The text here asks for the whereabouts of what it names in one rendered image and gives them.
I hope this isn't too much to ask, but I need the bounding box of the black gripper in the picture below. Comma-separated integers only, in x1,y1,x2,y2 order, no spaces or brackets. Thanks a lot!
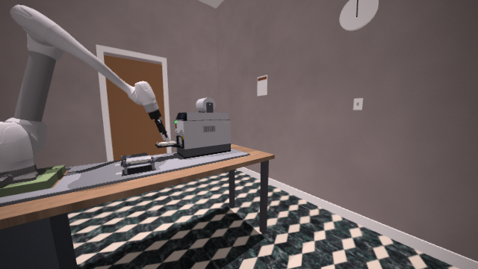
148,110,170,142

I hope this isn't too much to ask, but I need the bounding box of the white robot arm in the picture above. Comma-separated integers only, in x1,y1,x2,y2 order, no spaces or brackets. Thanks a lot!
0,5,159,187

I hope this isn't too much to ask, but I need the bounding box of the white cylinder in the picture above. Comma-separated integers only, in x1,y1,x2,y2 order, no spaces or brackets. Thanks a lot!
196,97,216,112

